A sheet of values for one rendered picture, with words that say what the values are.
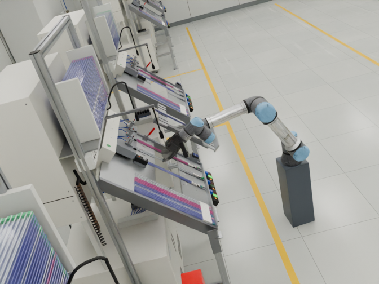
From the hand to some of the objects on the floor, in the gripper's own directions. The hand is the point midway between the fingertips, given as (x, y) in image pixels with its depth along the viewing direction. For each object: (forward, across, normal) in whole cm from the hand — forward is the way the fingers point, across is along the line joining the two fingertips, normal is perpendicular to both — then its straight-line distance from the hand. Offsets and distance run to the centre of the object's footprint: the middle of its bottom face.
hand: (164, 160), depth 251 cm
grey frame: (+59, +14, +74) cm, 95 cm away
